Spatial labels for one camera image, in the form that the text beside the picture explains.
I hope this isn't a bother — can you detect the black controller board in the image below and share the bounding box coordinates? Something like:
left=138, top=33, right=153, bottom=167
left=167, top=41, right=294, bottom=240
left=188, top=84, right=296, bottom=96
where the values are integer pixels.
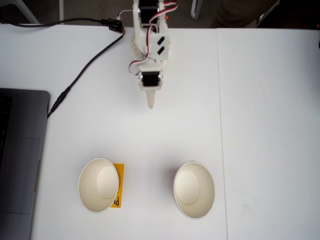
left=106, top=17, right=125, bottom=33

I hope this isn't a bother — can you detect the grey laptop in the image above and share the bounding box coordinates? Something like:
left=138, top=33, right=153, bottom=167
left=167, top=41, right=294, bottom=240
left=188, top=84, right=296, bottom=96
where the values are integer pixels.
left=0, top=87, right=51, bottom=240

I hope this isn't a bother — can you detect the grey chair foot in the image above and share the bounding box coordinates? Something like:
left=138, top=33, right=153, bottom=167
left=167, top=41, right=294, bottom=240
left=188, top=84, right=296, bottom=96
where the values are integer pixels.
left=190, top=0, right=204, bottom=21

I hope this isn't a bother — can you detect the yellow sticky note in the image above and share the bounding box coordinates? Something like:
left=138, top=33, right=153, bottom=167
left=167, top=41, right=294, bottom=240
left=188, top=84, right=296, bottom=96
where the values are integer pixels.
left=109, top=162, right=125, bottom=209

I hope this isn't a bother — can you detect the black usb cable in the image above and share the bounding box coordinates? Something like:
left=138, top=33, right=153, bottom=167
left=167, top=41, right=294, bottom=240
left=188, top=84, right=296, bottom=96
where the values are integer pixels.
left=0, top=16, right=109, bottom=28

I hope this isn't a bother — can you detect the thin white wire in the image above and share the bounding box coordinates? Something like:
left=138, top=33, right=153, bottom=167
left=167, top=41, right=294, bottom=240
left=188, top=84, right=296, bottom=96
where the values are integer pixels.
left=116, top=9, right=134, bottom=22

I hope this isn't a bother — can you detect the black power cable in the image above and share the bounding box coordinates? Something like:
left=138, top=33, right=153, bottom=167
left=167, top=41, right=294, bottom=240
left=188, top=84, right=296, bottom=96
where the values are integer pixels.
left=46, top=34, right=126, bottom=119

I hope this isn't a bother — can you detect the slanted white furniture leg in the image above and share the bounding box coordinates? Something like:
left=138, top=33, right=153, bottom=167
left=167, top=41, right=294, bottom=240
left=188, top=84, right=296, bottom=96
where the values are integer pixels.
left=6, top=0, right=35, bottom=25

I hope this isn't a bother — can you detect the white paper cup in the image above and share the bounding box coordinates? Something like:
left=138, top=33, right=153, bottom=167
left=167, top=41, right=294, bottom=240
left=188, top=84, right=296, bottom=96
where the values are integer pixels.
left=173, top=160, right=216, bottom=220
left=77, top=157, right=120, bottom=215

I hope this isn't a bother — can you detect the white chair frame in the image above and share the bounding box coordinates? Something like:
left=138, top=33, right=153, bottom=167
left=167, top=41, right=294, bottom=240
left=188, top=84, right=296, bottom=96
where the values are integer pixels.
left=255, top=0, right=281, bottom=29

